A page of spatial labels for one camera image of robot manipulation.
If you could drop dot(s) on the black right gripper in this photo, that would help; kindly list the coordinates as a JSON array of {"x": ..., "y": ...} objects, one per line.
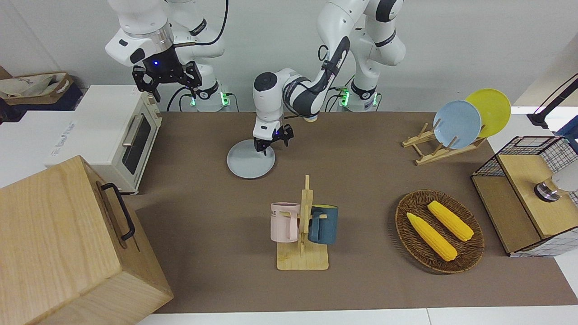
[{"x": 165, "y": 70}]

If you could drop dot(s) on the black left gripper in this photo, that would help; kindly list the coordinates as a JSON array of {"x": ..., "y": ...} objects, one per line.
[{"x": 282, "y": 132}]

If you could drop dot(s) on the gray round plate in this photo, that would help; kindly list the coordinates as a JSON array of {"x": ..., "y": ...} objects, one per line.
[{"x": 248, "y": 164}]

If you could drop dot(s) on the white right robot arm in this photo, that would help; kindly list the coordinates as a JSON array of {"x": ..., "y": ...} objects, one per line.
[{"x": 135, "y": 22}]

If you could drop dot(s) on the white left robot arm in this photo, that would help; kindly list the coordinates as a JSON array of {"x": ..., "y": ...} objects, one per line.
[{"x": 298, "y": 95}]

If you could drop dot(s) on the wooden plate rack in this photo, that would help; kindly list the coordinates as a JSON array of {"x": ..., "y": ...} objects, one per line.
[{"x": 433, "y": 155}]

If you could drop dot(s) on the light blue round plate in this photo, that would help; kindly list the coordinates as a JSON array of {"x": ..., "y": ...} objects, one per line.
[{"x": 458, "y": 124}]

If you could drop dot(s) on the yellow round plate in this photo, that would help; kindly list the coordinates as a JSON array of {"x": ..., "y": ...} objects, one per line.
[{"x": 494, "y": 108}]

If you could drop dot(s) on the small blue round bell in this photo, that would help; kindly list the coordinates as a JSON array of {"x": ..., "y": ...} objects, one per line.
[{"x": 310, "y": 119}]

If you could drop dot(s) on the brown table mat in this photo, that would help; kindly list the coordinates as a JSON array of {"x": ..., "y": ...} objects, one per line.
[{"x": 226, "y": 203}]

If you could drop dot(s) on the white toaster oven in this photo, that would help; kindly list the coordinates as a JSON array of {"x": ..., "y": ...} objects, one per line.
[{"x": 104, "y": 122}]

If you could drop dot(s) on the pink mug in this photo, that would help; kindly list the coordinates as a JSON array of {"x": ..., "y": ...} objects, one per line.
[{"x": 282, "y": 223}]

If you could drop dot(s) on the dark blue mug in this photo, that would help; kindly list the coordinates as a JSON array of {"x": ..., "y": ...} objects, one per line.
[{"x": 327, "y": 223}]

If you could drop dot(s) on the dark navy bag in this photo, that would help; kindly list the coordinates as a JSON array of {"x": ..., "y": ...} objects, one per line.
[{"x": 67, "y": 101}]

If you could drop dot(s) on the wooden mug stand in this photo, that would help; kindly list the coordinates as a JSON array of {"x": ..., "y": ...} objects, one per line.
[{"x": 302, "y": 259}]

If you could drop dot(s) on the brown paper bag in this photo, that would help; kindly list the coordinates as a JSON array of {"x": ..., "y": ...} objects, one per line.
[{"x": 27, "y": 85}]

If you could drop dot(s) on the brown wicker basket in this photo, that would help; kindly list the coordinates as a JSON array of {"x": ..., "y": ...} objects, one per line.
[{"x": 408, "y": 234}]

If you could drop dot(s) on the yellow corn cob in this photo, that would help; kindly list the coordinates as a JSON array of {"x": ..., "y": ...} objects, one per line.
[
  {"x": 451, "y": 221},
  {"x": 431, "y": 237}
]

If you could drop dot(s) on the large wooden box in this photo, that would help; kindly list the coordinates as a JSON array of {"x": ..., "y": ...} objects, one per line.
[{"x": 58, "y": 243}]

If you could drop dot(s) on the white and silver cylinder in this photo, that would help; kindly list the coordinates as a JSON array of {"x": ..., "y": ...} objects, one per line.
[{"x": 564, "y": 180}]

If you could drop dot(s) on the blue object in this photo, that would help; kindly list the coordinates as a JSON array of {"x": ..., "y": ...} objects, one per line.
[{"x": 570, "y": 135}]

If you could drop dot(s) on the black camera stand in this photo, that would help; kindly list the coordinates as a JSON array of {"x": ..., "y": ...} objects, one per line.
[{"x": 542, "y": 115}]

